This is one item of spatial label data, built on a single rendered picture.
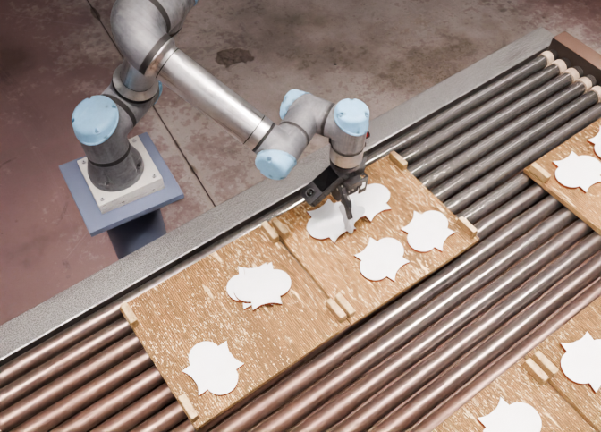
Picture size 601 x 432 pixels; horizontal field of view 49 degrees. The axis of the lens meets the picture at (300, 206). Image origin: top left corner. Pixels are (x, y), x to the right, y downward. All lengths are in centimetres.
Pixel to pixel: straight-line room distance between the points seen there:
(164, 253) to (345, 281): 46
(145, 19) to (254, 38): 234
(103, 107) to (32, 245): 134
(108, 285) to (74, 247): 125
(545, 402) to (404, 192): 62
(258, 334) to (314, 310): 14
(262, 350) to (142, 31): 72
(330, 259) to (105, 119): 65
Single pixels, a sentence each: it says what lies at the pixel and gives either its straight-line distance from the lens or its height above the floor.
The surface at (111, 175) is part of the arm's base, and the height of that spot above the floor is 96.
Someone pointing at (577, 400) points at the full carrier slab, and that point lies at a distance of 157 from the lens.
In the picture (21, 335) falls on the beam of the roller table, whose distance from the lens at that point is 166.
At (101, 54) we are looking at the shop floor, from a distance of 370.
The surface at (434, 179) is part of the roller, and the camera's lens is 182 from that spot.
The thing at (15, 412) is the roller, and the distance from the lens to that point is 158.
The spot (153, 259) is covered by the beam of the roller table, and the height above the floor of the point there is 91.
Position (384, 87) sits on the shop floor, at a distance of 341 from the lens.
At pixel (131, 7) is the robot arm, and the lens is 137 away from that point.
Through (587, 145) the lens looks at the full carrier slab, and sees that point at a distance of 201.
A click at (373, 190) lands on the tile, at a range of 173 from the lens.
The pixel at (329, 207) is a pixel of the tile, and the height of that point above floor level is 95.
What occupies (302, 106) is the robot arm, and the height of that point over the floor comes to 131.
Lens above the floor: 230
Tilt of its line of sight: 53 degrees down
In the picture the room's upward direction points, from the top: 1 degrees clockwise
